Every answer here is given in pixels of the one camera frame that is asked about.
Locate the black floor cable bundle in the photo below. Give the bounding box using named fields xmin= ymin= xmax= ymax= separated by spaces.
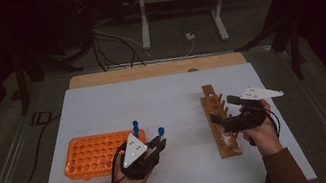
xmin=88 ymin=21 xmax=147 ymax=76

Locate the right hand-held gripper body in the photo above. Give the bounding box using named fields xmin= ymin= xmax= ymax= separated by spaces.
xmin=216 ymin=80 xmax=290 ymax=136

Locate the orange plastic test tube rack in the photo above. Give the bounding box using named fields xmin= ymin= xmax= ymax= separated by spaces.
xmin=58 ymin=125 xmax=152 ymax=183

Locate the white floor cable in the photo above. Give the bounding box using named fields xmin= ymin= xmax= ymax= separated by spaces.
xmin=92 ymin=5 xmax=198 ymax=72

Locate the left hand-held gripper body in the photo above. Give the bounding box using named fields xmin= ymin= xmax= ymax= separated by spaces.
xmin=107 ymin=127 xmax=167 ymax=183

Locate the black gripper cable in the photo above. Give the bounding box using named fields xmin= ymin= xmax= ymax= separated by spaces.
xmin=250 ymin=106 xmax=293 ymax=183
xmin=103 ymin=142 xmax=134 ymax=183

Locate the black tripod stand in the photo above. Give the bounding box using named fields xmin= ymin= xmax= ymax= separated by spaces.
xmin=225 ymin=0 xmax=311 ymax=91
xmin=9 ymin=35 xmax=90 ymax=116

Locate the person's right hand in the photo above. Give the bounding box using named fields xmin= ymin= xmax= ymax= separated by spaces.
xmin=236 ymin=96 xmax=286 ymax=161

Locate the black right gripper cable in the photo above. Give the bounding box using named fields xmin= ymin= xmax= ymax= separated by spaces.
xmin=250 ymin=106 xmax=293 ymax=183

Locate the white plug adapter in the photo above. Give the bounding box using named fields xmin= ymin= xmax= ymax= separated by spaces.
xmin=184 ymin=31 xmax=196 ymax=42

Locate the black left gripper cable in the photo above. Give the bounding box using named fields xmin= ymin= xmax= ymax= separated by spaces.
xmin=103 ymin=142 xmax=134 ymax=183

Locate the wooden test tube rack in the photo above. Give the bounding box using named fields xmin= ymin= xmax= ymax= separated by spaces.
xmin=197 ymin=79 xmax=245 ymax=162

